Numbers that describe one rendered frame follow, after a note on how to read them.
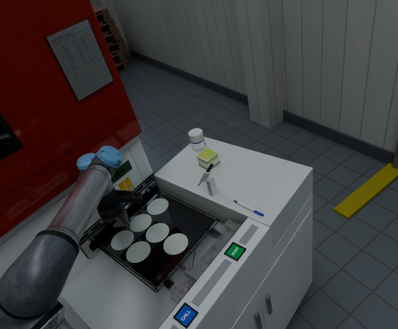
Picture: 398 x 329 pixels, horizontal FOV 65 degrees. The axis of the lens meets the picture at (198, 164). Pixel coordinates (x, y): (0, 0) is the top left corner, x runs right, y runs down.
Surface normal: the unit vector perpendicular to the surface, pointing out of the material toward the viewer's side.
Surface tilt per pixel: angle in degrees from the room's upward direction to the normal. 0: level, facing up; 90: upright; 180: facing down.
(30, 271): 34
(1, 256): 90
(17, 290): 46
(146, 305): 0
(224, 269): 0
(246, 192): 0
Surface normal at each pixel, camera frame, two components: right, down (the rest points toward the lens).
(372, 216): -0.22, -0.76
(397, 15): -0.80, 0.50
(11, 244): 0.75, 0.27
